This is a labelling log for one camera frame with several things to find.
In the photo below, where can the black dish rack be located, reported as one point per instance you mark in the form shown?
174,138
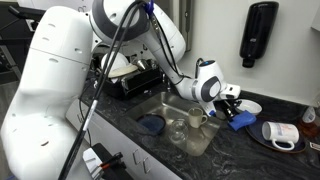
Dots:
132,84

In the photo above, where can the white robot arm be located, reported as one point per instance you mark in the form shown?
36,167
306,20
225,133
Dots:
38,142

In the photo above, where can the blue sponge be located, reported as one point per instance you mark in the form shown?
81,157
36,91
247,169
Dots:
243,119

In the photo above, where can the black device with red pens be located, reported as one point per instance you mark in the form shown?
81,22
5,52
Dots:
104,166

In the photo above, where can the white printed mug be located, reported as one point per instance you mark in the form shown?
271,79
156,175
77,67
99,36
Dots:
283,136

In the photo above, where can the clear glass in sink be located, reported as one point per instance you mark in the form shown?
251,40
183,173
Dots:
178,131

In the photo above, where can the cream mug in sink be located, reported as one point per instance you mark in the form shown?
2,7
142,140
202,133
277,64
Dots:
196,117

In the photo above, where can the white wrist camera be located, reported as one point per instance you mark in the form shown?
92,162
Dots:
230,92

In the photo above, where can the stainless steel sink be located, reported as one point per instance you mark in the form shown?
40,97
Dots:
171,107

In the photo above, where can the black wall soap dispenser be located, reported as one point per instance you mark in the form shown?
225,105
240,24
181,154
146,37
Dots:
258,28

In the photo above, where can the white ceramic bowl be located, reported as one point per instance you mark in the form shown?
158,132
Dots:
248,105

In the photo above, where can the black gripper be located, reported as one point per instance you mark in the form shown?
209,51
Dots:
227,109

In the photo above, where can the dark blue plate on counter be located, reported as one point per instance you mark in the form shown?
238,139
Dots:
255,131

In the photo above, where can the dark blue plate in sink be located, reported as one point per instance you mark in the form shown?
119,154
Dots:
154,123

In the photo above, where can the clear soap bottle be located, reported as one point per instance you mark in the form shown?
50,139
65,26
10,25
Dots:
309,115

